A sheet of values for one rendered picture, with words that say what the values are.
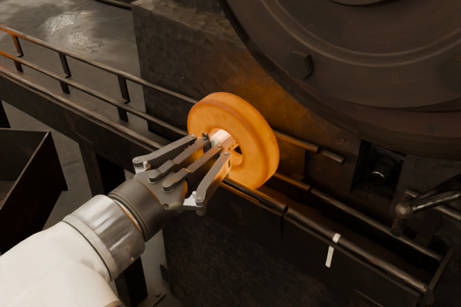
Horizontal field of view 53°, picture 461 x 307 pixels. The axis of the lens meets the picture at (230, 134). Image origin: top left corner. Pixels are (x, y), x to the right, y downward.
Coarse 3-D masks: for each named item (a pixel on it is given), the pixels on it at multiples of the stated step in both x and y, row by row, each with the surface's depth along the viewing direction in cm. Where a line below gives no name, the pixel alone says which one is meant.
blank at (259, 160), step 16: (208, 96) 67; (224, 96) 65; (192, 112) 69; (208, 112) 66; (224, 112) 64; (240, 112) 63; (256, 112) 63; (192, 128) 71; (208, 128) 68; (224, 128) 66; (240, 128) 63; (256, 128) 62; (240, 144) 65; (256, 144) 63; (272, 144) 64; (240, 160) 70; (256, 160) 65; (272, 160) 65; (240, 176) 69; (256, 176) 67
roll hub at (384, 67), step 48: (240, 0) 39; (288, 0) 37; (336, 0) 33; (384, 0) 30; (432, 0) 30; (288, 48) 38; (336, 48) 36; (384, 48) 34; (432, 48) 31; (336, 96) 38; (384, 96) 35; (432, 96) 32
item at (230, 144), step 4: (232, 136) 66; (224, 140) 66; (228, 140) 66; (232, 140) 66; (224, 144) 65; (228, 144) 65; (232, 144) 66; (236, 144) 67; (224, 148) 65; (228, 148) 65; (232, 148) 66; (220, 152) 64; (228, 160) 63; (228, 164) 64
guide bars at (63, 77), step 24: (48, 48) 105; (48, 72) 107; (120, 72) 91; (96, 96) 97; (312, 144) 67; (288, 192) 72; (312, 192) 68; (408, 192) 59; (360, 216) 64; (432, 216) 59; (456, 216) 56; (408, 240) 61
